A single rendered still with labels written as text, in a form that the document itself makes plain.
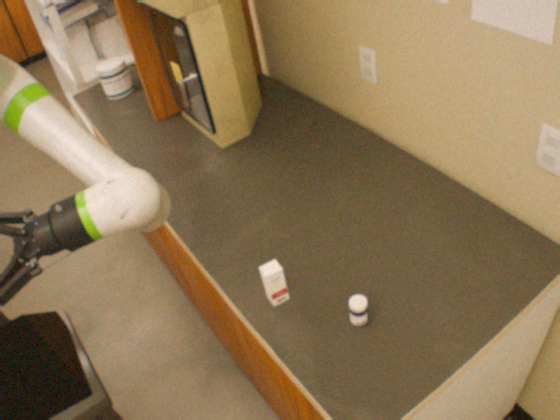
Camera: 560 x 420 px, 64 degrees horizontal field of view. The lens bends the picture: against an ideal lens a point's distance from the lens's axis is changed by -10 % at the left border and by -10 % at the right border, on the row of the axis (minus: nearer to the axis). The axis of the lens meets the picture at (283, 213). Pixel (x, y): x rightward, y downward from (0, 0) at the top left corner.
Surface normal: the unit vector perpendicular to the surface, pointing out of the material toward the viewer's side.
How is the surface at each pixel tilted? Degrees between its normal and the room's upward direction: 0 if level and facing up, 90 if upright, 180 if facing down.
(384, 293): 0
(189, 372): 0
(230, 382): 0
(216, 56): 90
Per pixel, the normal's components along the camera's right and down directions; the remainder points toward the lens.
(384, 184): -0.15, -0.73
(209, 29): 0.56, 0.49
